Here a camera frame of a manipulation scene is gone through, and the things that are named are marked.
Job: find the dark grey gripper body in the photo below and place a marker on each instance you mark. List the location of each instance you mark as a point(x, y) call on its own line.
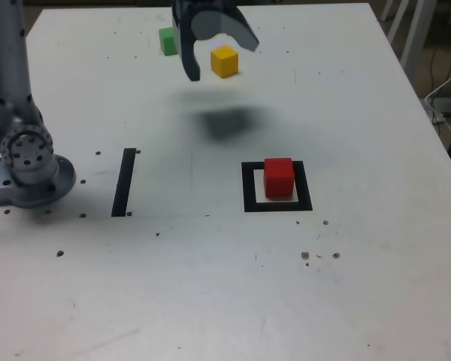
point(206, 4)

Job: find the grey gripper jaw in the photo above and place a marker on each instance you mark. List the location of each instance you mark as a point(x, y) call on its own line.
point(188, 56)
point(225, 22)

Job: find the green cube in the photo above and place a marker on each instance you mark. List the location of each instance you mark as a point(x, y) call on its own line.
point(167, 42)

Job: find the yellow cube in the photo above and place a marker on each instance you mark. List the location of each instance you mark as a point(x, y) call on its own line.
point(224, 63)

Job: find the red cube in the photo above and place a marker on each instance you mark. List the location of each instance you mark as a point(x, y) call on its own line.
point(279, 180)

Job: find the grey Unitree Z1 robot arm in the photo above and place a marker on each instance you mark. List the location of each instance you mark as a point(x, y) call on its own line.
point(7, 56)

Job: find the black tape square outline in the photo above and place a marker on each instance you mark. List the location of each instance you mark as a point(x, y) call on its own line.
point(248, 188)

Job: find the black tape strip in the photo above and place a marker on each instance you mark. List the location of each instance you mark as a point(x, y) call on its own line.
point(123, 184)

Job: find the white furniture frame leg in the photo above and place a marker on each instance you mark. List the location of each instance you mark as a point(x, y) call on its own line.
point(412, 37)
point(386, 9)

